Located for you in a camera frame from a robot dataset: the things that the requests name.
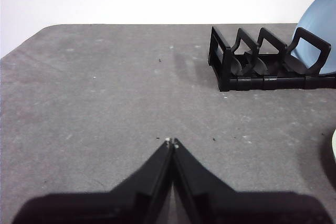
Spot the blue plate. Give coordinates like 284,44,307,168
288,0,336,77

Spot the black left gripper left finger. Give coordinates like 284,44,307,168
12,139,174,224

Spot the green plate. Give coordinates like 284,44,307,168
329,128,336,161

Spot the black plate rack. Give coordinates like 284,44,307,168
208,26,336,92

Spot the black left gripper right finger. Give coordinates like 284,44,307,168
172,137,333,224

